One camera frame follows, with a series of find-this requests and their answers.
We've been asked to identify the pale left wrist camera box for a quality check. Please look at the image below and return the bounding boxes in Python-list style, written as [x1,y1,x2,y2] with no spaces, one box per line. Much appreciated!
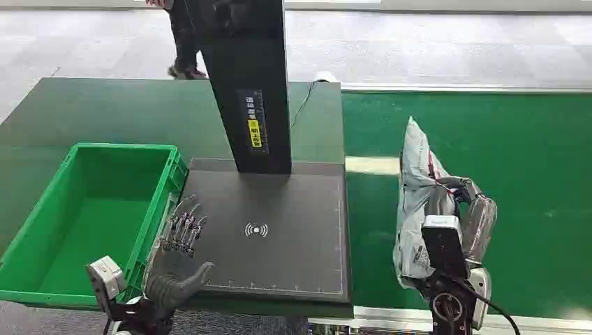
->
[85,255,127,320]

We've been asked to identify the grey plastic mailer parcel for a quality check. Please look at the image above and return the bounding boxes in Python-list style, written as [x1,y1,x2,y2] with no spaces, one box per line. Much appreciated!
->
[392,116,464,291]

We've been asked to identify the thin black cable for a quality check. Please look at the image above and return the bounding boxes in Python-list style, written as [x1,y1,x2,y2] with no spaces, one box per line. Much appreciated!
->
[290,79,330,131]

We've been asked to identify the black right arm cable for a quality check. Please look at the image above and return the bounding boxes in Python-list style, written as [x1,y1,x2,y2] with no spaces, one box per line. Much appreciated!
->
[455,276,522,335]

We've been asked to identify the green conveyor belt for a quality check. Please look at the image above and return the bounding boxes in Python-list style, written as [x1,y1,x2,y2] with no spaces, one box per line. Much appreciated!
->
[341,91,592,322]

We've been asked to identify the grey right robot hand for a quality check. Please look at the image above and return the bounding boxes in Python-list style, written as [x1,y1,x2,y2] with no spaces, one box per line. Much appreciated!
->
[434,175,498,269]

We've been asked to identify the yellow and black warning label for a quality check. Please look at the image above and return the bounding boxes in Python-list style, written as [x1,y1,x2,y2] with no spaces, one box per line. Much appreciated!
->
[237,89,271,156]

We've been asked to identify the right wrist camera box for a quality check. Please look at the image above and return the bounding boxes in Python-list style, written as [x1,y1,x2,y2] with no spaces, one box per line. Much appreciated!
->
[421,214,469,280]

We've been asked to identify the green plastic crate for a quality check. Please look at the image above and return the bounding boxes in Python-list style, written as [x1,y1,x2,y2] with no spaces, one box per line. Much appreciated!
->
[0,142,190,310]

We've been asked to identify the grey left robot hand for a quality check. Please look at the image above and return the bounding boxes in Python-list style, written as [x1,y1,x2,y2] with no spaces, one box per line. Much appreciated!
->
[143,194,216,321]

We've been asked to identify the person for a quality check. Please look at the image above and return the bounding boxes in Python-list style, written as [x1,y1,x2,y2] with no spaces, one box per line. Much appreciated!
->
[145,0,209,81]

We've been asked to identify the dark scanner base plate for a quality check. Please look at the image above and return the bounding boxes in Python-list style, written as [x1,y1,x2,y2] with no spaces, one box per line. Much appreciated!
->
[177,157,353,307]

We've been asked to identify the black scanner column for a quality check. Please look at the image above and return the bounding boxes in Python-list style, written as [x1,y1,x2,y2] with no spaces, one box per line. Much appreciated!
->
[184,0,293,176]

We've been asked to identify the silver conveyor frame rail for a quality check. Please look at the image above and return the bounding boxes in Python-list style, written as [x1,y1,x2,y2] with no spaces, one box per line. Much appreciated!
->
[306,305,592,335]

